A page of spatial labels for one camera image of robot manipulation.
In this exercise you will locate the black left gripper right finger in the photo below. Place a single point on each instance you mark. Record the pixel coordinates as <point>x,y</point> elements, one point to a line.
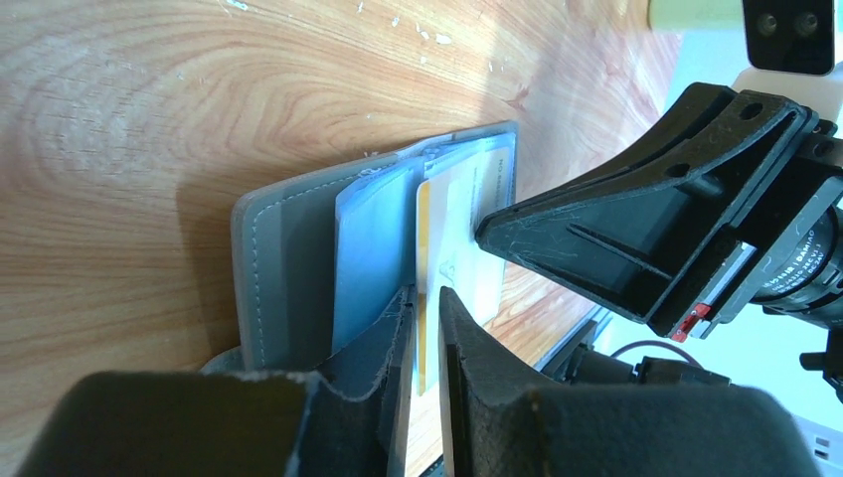
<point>640,430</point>

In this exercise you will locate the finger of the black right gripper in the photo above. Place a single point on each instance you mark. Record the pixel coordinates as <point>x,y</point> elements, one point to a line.
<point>711,134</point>
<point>599,244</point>

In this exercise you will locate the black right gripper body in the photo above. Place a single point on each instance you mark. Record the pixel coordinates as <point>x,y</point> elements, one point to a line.
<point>778,245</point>

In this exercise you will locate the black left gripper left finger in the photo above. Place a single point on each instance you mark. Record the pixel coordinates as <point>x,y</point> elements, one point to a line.
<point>347,417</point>

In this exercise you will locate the green liquid bottle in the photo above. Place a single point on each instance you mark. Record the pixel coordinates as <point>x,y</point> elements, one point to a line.
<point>690,15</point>

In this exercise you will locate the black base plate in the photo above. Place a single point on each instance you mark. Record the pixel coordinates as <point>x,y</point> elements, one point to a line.
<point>573,342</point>

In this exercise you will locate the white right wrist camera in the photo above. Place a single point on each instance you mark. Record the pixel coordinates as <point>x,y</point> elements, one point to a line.
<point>794,48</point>

